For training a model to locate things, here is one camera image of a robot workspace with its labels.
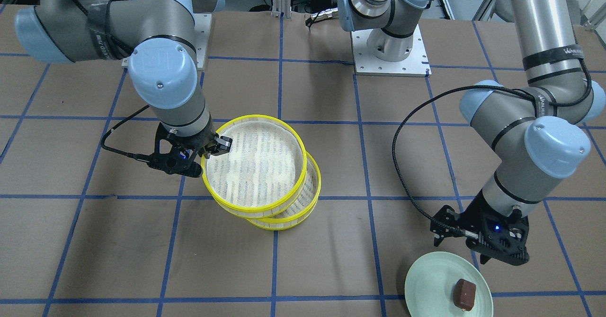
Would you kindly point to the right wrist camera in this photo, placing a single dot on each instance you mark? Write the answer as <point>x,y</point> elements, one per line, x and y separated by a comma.
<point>181,157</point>

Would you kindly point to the green plate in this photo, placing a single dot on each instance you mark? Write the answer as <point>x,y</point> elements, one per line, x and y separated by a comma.
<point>430,286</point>

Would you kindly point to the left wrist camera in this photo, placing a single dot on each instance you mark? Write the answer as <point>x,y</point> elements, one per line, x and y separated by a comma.
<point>448,223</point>

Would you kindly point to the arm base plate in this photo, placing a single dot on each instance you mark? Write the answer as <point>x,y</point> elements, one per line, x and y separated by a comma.
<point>377,54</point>

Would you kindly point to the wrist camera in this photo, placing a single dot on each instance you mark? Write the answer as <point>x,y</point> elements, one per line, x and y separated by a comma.
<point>181,157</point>
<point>448,223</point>

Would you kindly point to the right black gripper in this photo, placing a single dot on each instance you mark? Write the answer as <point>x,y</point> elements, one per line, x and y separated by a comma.
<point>200,143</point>

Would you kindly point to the yellow steamer layer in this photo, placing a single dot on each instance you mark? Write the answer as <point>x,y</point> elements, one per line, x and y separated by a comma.
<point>303,205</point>
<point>264,171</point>

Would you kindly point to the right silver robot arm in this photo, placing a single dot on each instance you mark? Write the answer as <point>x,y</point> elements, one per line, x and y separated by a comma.
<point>158,39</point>

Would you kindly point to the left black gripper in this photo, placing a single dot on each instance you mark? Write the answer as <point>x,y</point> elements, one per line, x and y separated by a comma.
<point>471,217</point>

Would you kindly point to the brown bun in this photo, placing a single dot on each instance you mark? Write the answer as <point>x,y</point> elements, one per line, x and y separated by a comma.
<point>464,294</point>

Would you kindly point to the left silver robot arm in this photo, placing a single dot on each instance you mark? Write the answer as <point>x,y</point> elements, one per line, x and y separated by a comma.
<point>534,130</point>

